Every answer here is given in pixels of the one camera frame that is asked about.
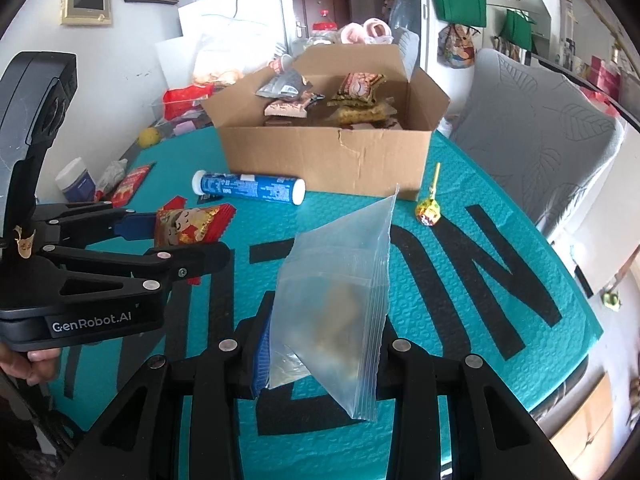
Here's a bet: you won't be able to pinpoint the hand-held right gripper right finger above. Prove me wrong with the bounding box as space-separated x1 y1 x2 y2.
375 317 576 480

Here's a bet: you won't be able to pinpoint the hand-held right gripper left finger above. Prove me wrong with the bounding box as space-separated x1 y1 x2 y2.
55 307 275 480

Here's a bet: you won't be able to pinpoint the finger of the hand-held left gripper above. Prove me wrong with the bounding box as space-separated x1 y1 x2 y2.
30 241 232 311
32 201 160 250

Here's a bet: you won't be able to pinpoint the red cartoon snack packet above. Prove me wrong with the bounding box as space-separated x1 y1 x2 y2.
154 203 236 248

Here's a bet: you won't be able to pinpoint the clear zip bag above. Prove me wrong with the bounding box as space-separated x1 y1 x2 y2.
267 184 401 421

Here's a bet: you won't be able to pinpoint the brown cardboard box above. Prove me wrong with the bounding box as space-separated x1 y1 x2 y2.
200 44 451 202

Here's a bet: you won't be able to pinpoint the beige snack packet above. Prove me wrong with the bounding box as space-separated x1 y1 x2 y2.
264 97 313 120

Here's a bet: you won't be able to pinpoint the silver snack packet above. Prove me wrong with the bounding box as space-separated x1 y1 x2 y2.
256 69 313 101

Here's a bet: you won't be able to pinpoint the yellow waffle packet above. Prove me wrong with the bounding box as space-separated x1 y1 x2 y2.
327 100 401 129

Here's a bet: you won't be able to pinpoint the brown chocolate packet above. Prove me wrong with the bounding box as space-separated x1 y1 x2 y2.
330 72 388 107

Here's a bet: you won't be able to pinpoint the clear bag of puffed snacks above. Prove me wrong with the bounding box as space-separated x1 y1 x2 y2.
192 30 278 86

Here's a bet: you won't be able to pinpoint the person's left hand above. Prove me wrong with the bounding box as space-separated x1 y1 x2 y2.
0 347 59 387

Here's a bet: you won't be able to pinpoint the red sachet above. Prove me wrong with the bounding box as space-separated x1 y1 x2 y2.
111 162 157 208

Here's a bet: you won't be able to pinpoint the blue jar with white lid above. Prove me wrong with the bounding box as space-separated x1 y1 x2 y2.
55 157 97 204

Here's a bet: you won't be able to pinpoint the blue snack tube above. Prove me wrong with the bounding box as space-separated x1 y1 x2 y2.
192 170 307 206

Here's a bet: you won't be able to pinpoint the teal bubble mat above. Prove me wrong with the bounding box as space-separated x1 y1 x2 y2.
47 125 603 480

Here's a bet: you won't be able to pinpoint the clear plastic container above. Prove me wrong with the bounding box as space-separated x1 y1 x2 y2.
150 87 221 137

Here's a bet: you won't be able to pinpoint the red plastic packet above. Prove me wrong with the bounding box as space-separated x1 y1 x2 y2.
164 85 216 121

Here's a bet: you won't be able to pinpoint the yellow wrapped lollipop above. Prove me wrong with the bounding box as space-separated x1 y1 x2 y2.
416 162 443 226

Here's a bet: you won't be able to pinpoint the wooden cabinet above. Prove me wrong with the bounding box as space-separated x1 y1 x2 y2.
545 375 616 476

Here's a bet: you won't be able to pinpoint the white refrigerator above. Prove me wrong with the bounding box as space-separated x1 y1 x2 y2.
177 0 296 58

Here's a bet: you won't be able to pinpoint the red-capped soda bottle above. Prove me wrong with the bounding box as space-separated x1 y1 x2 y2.
311 10 341 44

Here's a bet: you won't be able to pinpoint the pink slipper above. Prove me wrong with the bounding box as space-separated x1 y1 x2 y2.
341 22 368 45
362 17 393 44

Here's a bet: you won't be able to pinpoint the grey leaf-pattern chair cover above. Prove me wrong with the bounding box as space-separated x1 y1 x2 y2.
450 47 626 226

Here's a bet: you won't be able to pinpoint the floral cloth bag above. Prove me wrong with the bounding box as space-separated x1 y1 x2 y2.
437 22 482 70

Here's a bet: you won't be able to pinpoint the pink gift box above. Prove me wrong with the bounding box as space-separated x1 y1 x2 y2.
590 55 621 101

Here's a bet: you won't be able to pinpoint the small green tote bag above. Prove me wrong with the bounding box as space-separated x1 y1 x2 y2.
500 7 537 51

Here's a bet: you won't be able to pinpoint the wall control panel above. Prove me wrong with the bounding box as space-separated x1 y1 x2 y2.
61 0 112 26

